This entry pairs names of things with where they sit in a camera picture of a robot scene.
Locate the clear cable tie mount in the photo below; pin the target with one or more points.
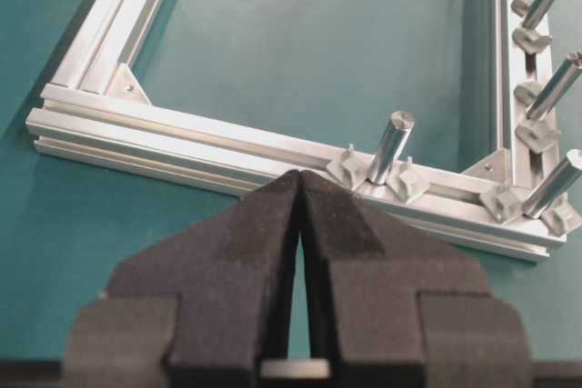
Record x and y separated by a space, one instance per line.
527 92
530 41
561 217
347 169
521 7
538 136
502 202
406 182

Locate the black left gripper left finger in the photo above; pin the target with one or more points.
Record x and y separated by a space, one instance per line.
201 308

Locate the aluminium extrusion square frame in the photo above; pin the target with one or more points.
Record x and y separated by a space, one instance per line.
227 95

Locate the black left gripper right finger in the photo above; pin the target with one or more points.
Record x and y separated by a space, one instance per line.
391 306

